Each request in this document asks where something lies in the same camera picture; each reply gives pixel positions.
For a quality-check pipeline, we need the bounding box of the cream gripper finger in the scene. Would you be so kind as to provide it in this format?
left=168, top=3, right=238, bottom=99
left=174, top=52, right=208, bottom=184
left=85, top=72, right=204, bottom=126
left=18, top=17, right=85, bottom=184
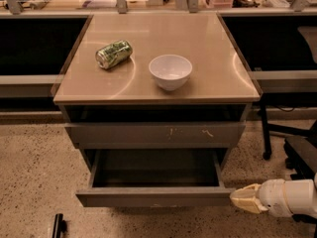
left=230, top=188, right=247, bottom=209

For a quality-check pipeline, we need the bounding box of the grey drawer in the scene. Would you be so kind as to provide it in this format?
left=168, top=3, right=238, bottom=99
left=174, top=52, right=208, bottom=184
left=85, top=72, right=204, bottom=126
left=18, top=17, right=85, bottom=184
left=65, top=122, right=246, bottom=149
left=76, top=149, right=232, bottom=207

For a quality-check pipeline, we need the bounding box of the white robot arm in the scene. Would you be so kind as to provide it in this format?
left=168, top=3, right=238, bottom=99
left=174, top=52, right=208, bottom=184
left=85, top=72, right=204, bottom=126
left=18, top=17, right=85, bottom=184
left=230, top=178, right=317, bottom=219

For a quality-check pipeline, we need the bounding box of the grey drawer cabinet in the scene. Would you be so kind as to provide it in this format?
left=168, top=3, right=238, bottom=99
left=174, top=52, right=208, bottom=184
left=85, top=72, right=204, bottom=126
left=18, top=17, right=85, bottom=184
left=53, top=13, right=261, bottom=164

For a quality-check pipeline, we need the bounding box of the black table leg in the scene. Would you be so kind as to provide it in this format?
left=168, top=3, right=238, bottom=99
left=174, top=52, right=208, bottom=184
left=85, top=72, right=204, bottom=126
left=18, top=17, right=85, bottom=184
left=260, top=101, right=271, bottom=160

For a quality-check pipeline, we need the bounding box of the black office chair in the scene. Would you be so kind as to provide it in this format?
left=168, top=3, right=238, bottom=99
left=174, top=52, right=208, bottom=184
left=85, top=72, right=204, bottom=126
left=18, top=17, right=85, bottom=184
left=282, top=119, right=317, bottom=238

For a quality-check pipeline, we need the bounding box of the white bowl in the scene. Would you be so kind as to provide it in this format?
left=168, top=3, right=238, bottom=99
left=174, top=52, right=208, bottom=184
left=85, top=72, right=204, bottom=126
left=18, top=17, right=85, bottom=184
left=149, top=55, right=192, bottom=91

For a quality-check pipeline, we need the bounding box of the black object on floor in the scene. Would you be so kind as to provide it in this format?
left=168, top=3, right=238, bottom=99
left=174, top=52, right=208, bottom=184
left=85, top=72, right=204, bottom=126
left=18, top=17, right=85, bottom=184
left=52, top=213, right=67, bottom=238

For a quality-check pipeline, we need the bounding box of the green soda can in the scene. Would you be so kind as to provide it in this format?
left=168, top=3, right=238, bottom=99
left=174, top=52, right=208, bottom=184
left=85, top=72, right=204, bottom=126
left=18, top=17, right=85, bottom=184
left=95, top=40, right=133, bottom=69

